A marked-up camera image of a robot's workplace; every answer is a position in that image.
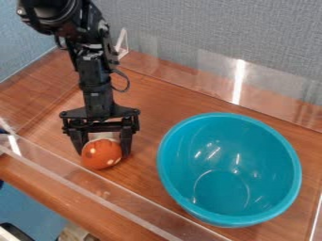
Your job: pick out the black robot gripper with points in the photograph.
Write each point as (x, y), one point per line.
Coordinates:
(122, 119)

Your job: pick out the brown plush mushroom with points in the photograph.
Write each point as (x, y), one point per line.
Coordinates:
(102, 152)

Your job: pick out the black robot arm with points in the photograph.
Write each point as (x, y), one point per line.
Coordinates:
(81, 31)

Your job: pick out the blue plastic bowl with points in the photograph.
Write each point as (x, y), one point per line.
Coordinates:
(229, 169)

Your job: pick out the clear acrylic left barrier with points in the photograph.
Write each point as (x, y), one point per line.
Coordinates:
(35, 88)

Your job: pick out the clear acrylic barrier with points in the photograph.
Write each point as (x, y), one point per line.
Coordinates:
(280, 94)
(91, 200)
(35, 88)

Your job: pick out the clear acrylic front barrier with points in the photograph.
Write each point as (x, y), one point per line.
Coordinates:
(91, 200)

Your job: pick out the clear acrylic back barrier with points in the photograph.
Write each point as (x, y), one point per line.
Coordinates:
(280, 94)

